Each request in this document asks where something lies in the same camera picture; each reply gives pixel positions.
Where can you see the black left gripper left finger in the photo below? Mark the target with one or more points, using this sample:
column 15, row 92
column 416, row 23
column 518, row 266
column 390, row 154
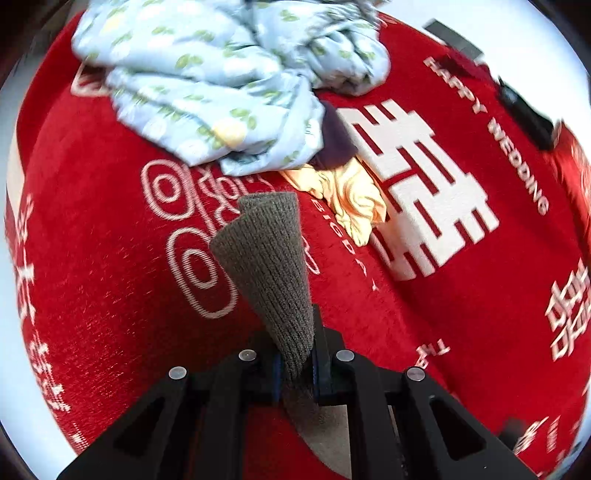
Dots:
column 187, row 426

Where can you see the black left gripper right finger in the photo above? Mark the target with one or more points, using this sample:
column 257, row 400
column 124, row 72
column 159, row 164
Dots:
column 404, row 425

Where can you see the grey knit garment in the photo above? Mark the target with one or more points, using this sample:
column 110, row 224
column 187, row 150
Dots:
column 263, row 254

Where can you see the red wedding blanket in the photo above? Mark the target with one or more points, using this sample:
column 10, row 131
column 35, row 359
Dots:
column 476, row 275

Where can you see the yellow small garment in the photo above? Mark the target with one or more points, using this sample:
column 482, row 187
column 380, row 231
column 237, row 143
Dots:
column 349, row 191

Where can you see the red embroidered pillow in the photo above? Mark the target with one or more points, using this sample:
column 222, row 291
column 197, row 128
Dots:
column 571, row 169

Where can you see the dark purple small garment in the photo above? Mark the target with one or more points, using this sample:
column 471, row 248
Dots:
column 338, row 146

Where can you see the black object on bed edge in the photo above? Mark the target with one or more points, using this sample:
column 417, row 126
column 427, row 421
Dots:
column 537, row 126

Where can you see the light blue patterned cloth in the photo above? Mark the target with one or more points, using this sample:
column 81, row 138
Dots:
column 233, row 82

